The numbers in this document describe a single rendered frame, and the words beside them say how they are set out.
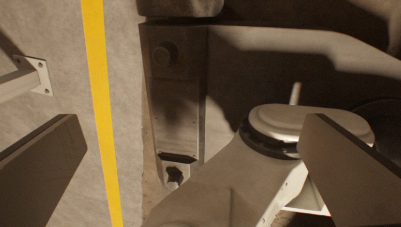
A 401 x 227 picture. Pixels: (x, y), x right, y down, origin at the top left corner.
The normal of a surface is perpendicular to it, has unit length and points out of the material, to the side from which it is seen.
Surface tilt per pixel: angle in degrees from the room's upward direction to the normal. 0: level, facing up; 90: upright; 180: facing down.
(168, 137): 0
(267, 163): 90
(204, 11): 43
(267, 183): 90
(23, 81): 90
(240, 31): 0
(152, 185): 0
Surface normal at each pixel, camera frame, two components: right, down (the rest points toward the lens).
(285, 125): -0.18, -0.28
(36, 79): 0.97, 0.22
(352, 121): 0.00, -0.87
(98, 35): -0.18, 0.48
